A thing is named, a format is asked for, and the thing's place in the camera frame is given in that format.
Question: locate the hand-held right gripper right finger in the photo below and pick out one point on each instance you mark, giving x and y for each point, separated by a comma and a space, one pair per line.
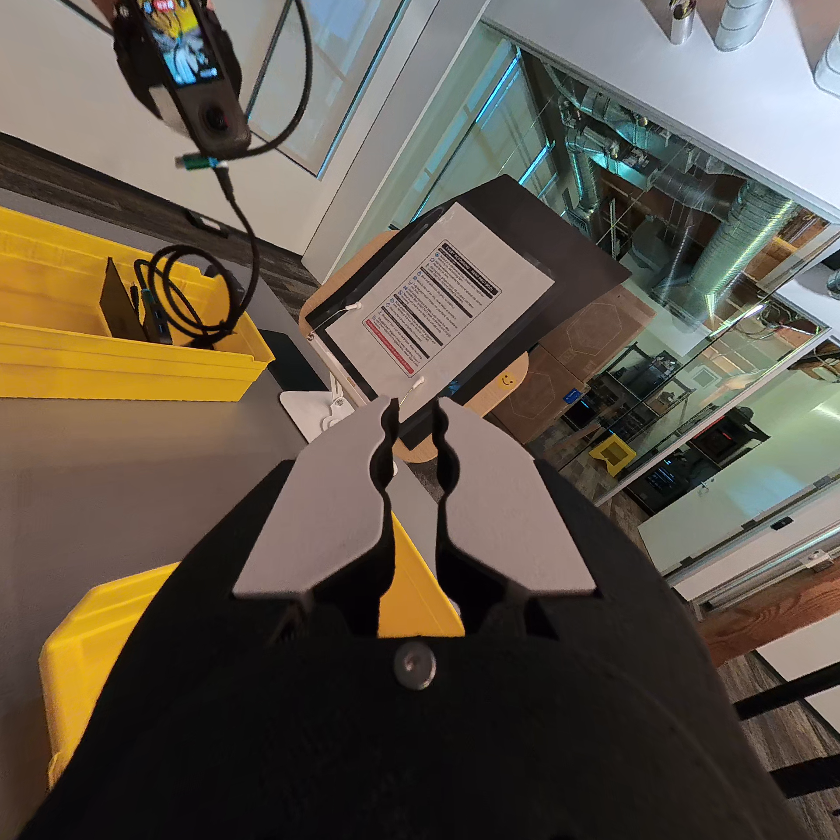
512, 518

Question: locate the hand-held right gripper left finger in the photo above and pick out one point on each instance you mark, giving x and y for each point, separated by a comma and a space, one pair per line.
321, 518

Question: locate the yellow plastic bin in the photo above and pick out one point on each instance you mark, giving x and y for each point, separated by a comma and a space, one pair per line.
79, 630
98, 374

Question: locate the protocol sheet on stand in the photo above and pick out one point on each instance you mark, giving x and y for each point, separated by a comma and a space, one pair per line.
558, 229
482, 401

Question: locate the cardboard box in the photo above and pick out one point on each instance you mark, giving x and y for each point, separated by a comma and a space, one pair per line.
538, 400
597, 334

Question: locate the yellow smiley sticker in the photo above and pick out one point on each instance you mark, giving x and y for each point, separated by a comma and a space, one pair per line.
506, 380

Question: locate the glass door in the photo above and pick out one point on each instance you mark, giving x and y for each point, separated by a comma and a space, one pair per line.
722, 531

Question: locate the large paned window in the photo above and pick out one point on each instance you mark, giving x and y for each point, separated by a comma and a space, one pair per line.
354, 65

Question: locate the printed instruction sheet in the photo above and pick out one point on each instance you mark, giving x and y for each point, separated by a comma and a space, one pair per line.
433, 308

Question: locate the black equipment shelf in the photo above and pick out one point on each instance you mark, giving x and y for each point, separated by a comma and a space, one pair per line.
722, 433

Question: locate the black stand pole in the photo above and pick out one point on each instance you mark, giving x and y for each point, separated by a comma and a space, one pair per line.
787, 695

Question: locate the yellow square frame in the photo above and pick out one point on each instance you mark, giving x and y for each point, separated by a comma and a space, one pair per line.
598, 454

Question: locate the wooden post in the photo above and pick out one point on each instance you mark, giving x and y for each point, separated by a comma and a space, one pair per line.
774, 610

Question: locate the metal ventilation duct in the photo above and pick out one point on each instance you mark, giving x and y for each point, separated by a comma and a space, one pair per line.
745, 23
741, 243

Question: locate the glass wall panel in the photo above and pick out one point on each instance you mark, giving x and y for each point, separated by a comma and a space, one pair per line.
499, 131

